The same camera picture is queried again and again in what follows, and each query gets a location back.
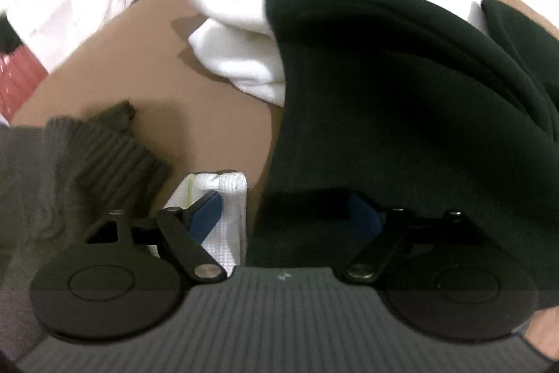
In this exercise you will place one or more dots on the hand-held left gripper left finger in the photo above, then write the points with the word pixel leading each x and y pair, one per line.
pixel 208 212

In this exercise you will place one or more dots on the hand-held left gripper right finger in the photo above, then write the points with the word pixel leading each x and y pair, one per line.
pixel 363 215

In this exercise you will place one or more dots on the dark green garment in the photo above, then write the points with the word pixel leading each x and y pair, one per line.
pixel 393 102

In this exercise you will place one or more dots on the white waffle cloth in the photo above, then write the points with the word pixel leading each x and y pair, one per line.
pixel 227 220

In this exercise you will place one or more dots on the grey knit sweater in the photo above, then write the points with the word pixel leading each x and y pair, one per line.
pixel 65 180

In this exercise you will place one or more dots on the white folded garment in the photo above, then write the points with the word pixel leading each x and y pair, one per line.
pixel 244 28

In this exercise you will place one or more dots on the white fabric bag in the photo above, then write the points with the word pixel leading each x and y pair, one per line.
pixel 65 1

